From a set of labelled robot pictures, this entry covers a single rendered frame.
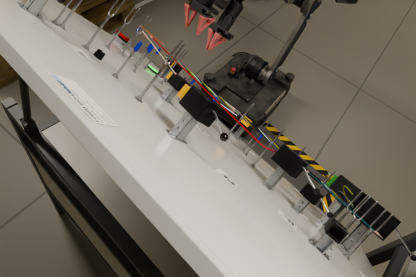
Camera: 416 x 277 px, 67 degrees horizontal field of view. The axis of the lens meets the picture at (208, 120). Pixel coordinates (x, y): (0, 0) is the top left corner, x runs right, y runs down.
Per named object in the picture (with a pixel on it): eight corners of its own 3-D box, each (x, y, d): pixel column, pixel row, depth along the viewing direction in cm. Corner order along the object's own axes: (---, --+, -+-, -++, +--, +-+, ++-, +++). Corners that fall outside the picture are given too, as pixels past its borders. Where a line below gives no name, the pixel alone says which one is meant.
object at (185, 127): (194, 165, 48) (231, 120, 47) (159, 124, 55) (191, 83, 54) (210, 170, 52) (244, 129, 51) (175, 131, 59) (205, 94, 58)
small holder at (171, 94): (173, 111, 75) (192, 88, 75) (155, 92, 81) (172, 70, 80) (184, 117, 79) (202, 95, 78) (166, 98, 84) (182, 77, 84)
